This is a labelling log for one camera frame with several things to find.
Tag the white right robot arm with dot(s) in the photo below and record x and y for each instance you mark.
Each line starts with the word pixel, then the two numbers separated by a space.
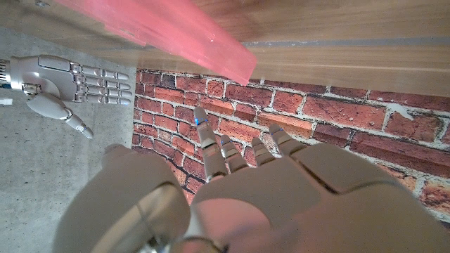
pixel 3 72

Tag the brick print backdrop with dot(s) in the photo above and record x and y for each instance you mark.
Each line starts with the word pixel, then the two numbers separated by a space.
pixel 316 105

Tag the pink translucent pencil case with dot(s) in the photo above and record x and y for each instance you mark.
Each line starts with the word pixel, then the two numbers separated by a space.
pixel 175 28

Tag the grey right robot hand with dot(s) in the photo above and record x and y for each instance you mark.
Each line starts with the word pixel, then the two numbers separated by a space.
pixel 52 75

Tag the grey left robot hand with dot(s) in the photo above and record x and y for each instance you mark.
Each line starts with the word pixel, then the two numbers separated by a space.
pixel 281 204

